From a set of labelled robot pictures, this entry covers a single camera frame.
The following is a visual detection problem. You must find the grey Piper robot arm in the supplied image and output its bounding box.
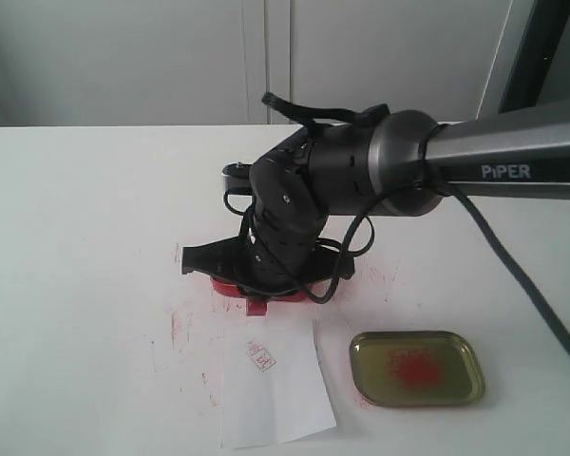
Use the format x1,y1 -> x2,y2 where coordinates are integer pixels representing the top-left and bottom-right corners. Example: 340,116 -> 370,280
181,100 -> 570,297

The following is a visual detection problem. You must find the dark vertical post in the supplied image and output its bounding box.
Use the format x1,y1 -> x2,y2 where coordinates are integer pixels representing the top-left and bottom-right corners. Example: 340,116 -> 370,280
498,0 -> 570,113

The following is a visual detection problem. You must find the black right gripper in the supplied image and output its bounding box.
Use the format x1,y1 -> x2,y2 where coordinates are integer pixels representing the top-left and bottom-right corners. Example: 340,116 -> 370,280
180,159 -> 354,291

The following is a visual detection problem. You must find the red ink paste tin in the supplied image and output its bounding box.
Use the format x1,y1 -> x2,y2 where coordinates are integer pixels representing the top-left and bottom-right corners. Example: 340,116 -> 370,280
210,276 -> 308,302

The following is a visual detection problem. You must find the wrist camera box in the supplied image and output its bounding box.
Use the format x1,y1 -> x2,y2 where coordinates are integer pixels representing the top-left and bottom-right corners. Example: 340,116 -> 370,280
221,162 -> 253,196

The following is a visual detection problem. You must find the white paper sheet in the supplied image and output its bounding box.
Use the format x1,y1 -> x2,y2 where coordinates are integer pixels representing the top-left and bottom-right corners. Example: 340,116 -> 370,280
221,317 -> 336,449

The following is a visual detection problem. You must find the white cabinet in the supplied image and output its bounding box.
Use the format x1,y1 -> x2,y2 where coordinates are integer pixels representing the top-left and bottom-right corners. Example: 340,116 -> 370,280
0,1 -> 533,126

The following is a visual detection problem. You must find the red plastic stamp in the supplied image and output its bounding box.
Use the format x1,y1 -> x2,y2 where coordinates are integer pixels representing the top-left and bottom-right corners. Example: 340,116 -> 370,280
246,296 -> 267,316

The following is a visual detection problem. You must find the black braided cable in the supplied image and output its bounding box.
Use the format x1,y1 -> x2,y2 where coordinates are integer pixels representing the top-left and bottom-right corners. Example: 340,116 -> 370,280
222,91 -> 570,386

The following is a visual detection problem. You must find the gold tin lid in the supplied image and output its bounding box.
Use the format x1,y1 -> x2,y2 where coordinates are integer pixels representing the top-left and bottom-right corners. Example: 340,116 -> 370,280
349,331 -> 486,408

